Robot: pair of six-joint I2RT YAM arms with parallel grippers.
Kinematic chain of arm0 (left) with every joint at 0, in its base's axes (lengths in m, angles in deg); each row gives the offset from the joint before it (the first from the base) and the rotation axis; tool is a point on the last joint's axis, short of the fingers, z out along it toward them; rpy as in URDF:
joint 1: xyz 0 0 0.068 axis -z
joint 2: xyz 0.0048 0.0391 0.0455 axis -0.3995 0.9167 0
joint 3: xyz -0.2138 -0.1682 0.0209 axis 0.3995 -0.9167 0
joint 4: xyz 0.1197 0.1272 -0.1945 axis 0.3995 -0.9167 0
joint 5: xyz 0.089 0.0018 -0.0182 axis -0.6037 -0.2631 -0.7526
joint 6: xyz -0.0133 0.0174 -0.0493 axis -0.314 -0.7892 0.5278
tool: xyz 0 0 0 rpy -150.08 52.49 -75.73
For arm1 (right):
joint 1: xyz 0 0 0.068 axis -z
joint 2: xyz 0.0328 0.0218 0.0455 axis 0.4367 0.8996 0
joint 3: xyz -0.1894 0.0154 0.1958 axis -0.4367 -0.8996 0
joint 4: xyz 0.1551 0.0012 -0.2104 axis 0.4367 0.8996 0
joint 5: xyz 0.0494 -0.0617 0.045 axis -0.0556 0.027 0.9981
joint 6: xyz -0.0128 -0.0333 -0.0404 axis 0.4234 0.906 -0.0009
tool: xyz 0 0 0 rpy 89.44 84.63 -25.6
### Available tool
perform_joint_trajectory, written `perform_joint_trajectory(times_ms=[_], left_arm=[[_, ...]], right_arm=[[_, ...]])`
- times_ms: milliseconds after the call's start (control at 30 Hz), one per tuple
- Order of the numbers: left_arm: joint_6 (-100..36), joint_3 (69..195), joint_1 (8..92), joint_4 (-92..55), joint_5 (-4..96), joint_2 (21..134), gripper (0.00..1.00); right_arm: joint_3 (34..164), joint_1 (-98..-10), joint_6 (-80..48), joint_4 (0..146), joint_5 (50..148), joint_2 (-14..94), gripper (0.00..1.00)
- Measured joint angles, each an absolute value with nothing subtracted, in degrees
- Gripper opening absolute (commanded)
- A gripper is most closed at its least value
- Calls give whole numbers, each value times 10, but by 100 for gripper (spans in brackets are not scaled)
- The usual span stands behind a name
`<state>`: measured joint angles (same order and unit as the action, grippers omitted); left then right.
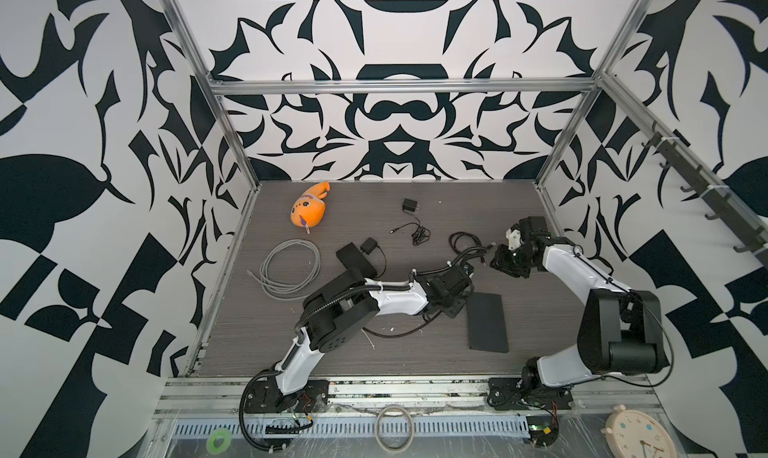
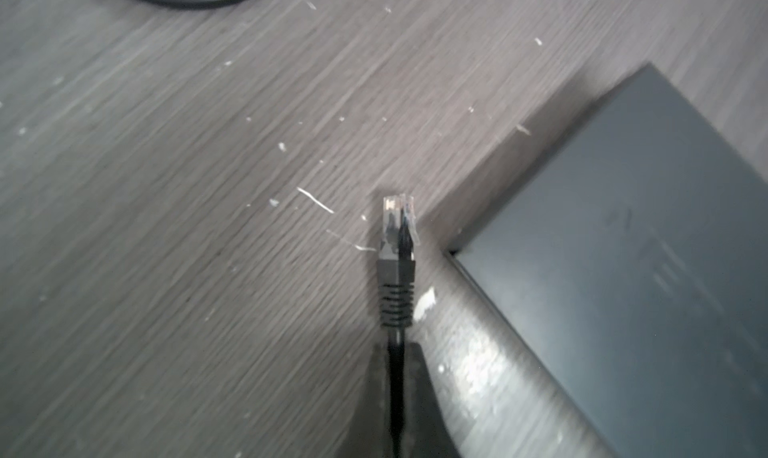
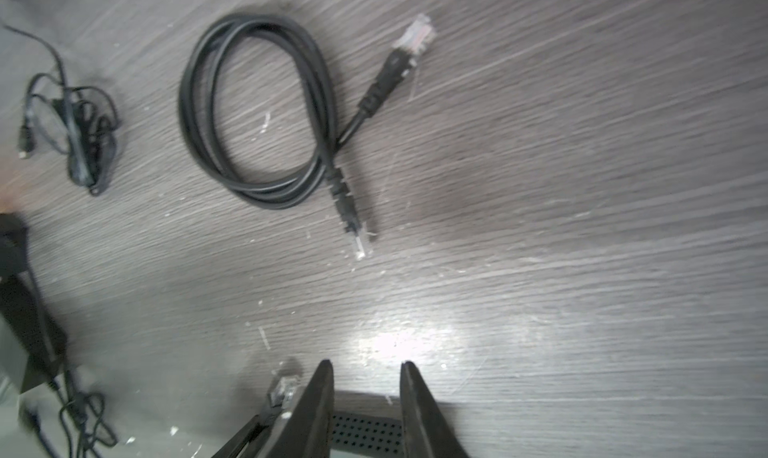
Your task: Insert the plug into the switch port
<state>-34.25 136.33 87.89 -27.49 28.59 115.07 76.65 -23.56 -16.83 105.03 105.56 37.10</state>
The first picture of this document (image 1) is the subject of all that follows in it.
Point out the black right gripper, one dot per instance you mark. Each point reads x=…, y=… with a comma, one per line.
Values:
x=500, y=261

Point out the black network switch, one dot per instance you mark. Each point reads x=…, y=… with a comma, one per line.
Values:
x=353, y=259

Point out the green tape roll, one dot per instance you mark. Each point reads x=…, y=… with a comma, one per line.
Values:
x=219, y=441

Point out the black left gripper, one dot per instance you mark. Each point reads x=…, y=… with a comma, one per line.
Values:
x=453, y=314

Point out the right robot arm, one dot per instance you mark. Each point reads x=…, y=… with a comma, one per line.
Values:
x=621, y=332

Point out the white analog clock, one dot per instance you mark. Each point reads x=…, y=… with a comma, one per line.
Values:
x=631, y=433

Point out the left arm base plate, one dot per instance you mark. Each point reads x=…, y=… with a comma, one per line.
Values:
x=264, y=396

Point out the black wall hook rail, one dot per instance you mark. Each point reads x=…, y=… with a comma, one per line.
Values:
x=722, y=200

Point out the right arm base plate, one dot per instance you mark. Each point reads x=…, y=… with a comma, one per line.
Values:
x=506, y=394

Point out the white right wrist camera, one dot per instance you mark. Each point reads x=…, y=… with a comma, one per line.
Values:
x=514, y=238

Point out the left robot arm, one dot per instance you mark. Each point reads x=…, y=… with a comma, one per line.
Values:
x=344, y=306

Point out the orange plush toy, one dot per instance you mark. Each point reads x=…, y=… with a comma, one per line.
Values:
x=309, y=208

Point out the black rectangular box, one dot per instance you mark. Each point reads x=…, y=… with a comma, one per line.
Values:
x=487, y=329

